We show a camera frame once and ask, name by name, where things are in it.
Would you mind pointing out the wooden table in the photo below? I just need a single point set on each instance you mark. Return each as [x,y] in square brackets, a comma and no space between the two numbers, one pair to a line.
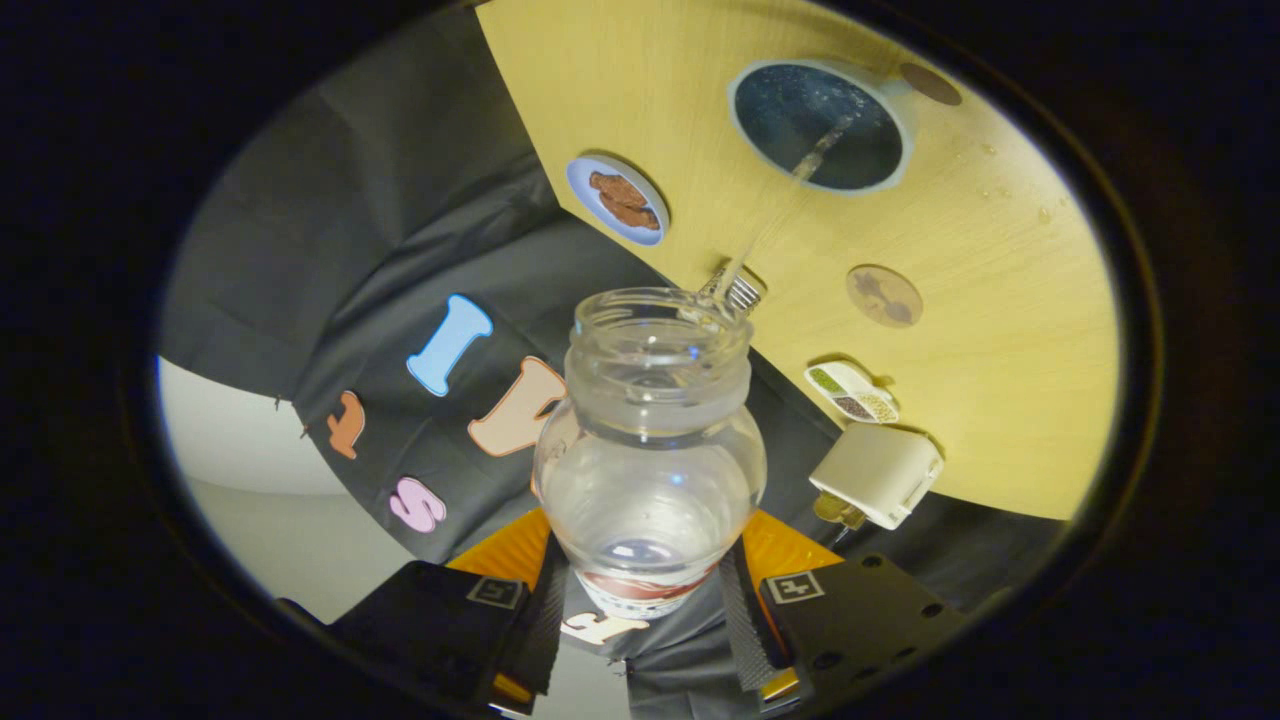
[1000,350]

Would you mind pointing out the clear glass juice bottle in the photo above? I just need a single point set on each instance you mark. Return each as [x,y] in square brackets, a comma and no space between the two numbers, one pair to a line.
[650,480]

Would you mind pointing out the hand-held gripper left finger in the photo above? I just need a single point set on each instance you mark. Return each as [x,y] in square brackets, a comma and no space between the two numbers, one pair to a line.
[540,630]

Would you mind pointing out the white rectangular box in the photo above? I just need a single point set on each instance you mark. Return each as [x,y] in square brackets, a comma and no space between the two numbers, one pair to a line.
[878,470]

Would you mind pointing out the white divided seed dish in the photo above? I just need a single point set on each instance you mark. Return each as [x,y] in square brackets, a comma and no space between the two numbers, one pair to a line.
[852,392]

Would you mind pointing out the clear juice stream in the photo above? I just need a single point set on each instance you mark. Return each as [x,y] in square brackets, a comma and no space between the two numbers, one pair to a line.
[775,215]

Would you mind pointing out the dark brown round coaster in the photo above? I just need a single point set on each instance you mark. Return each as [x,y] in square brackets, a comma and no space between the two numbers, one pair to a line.
[930,84]

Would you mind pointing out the small blue round plate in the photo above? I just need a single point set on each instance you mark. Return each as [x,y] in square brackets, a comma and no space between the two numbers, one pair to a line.
[585,180]

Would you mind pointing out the blue grey cup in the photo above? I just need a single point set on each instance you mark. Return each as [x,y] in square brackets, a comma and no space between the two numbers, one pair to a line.
[790,110]

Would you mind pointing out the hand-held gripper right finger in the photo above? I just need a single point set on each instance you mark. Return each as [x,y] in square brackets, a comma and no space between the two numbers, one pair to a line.
[742,630]

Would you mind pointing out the small olive yellow object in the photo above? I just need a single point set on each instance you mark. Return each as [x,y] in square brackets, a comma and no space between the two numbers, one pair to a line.
[838,510]

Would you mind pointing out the black backdrop cloth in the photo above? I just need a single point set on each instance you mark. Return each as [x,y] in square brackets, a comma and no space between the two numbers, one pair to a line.
[400,200]

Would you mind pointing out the printed cork coaster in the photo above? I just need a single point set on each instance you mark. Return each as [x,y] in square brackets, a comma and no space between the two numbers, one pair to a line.
[884,296]

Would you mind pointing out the brown food piece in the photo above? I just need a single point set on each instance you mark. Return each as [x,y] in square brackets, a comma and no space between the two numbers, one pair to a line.
[635,215]
[617,187]

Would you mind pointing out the silver metal fork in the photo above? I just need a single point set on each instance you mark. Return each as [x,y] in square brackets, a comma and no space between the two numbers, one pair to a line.
[742,291]

